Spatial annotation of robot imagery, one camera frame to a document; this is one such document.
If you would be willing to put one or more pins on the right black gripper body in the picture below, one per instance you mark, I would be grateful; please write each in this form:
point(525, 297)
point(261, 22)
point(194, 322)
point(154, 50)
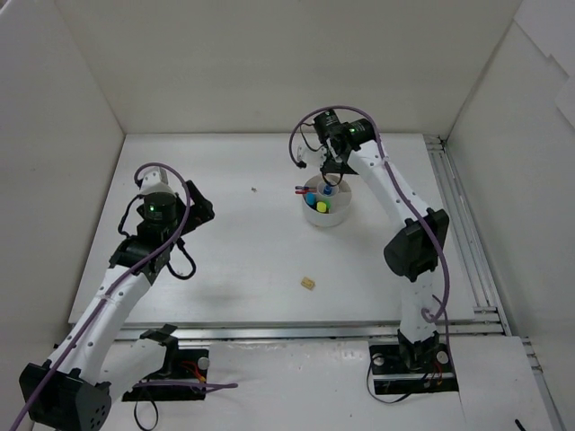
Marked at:
point(335, 166)

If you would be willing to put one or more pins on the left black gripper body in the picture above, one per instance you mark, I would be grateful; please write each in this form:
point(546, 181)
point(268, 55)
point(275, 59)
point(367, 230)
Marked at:
point(198, 208)

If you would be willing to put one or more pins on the white round divided organizer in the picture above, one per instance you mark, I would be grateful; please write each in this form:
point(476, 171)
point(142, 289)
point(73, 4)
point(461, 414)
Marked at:
point(340, 201)

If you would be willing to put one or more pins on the yellow cap black highlighter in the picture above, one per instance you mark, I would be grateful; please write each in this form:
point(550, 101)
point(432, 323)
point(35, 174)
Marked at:
point(321, 208)

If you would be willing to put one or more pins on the small wooden clip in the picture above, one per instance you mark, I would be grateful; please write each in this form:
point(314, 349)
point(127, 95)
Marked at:
point(308, 283)

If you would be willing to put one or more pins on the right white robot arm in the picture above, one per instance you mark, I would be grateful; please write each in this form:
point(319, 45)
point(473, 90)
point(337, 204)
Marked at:
point(416, 250)

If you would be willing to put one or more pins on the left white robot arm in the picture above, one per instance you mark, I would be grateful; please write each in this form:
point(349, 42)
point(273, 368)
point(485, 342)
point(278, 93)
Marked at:
point(75, 387)

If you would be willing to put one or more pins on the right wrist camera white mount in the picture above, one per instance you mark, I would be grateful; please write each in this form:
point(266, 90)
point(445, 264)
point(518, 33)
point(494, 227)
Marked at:
point(306, 157)

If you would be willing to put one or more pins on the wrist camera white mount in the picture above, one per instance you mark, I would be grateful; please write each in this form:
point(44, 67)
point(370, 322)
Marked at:
point(154, 179)
point(306, 157)

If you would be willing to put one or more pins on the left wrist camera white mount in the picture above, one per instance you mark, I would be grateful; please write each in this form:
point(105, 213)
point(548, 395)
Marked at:
point(154, 179)

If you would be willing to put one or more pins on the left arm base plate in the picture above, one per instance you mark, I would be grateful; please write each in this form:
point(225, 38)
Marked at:
point(191, 365)

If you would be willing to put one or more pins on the aluminium frame rail right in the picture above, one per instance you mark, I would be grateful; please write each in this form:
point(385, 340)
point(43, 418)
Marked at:
point(501, 382)

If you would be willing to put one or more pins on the aluminium frame rail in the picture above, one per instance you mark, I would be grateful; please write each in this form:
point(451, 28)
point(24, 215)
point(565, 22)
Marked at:
point(269, 331)
point(501, 382)

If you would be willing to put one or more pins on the aluminium frame rail front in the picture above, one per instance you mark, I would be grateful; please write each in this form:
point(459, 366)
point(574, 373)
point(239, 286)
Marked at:
point(269, 331)

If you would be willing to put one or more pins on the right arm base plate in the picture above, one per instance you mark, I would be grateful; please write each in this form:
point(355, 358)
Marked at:
point(389, 377)

